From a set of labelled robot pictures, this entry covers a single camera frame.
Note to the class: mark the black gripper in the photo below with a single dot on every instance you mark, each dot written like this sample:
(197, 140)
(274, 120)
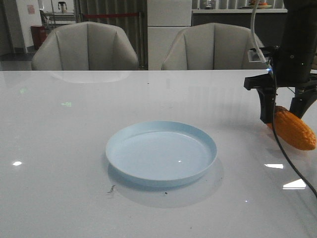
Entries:
(290, 68)

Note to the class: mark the orange toy corn cob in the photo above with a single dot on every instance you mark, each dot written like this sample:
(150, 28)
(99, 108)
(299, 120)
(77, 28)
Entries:
(293, 130)

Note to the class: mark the light blue round plate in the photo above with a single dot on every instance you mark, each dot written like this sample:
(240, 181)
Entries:
(161, 153)

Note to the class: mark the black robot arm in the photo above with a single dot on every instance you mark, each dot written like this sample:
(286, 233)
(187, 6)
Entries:
(300, 30)

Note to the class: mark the dark grey counter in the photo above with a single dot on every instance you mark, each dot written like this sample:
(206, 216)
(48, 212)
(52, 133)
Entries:
(269, 23)

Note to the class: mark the grey armchair right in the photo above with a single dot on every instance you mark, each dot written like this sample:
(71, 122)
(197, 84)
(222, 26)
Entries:
(211, 46)

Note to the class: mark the grey armchair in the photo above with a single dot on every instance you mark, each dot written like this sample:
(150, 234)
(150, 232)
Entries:
(211, 46)
(86, 46)

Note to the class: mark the fruit bowl on counter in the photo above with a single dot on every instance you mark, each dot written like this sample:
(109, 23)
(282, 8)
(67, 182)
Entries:
(260, 4)

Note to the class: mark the white cabinet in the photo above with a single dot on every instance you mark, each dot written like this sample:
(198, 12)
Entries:
(165, 18)

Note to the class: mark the red barrier belt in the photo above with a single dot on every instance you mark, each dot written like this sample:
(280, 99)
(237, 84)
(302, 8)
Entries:
(112, 15)

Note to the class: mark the grey armchair left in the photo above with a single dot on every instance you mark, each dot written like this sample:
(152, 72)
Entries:
(86, 46)

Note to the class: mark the background metal table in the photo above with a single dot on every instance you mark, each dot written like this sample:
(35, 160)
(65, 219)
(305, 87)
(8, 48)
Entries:
(56, 12)

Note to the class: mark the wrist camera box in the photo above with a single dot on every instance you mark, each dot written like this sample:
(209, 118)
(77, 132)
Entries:
(260, 54)

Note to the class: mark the pink wall notice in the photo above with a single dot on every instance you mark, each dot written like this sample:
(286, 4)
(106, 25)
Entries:
(31, 9)

